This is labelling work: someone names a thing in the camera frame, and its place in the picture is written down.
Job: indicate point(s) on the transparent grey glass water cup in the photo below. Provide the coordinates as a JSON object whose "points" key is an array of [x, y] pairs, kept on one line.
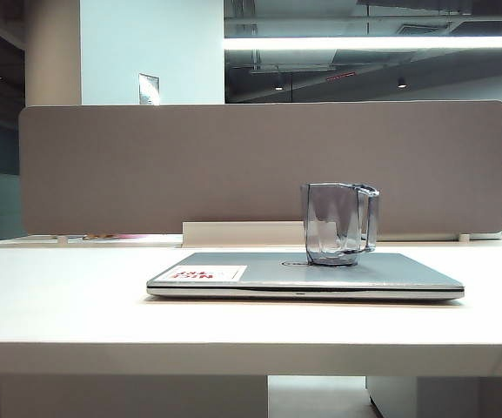
{"points": [[320, 226]]}

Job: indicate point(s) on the silver Dell laptop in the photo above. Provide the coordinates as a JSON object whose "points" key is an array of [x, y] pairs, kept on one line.
{"points": [[372, 278]]}

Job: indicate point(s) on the beige fabric desk partition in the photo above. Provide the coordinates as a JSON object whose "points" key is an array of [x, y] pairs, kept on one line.
{"points": [[189, 165]]}

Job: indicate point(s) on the white red Nice Try sticker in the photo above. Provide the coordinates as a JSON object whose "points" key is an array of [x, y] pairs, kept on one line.
{"points": [[207, 273]]}

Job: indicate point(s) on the pink and orange papers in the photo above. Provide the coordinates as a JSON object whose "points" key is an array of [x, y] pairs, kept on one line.
{"points": [[111, 236]]}

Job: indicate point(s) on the red ceiling sign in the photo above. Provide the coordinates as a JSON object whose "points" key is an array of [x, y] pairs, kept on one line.
{"points": [[341, 76]]}

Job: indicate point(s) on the long white ceiling light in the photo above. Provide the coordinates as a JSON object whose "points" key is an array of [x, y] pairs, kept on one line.
{"points": [[363, 42]]}

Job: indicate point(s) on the white desk support panel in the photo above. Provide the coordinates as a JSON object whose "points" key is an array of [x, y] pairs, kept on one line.
{"points": [[124, 398]]}

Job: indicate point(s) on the framed wall notice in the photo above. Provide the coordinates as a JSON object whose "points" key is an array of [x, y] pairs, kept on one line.
{"points": [[149, 89]]}

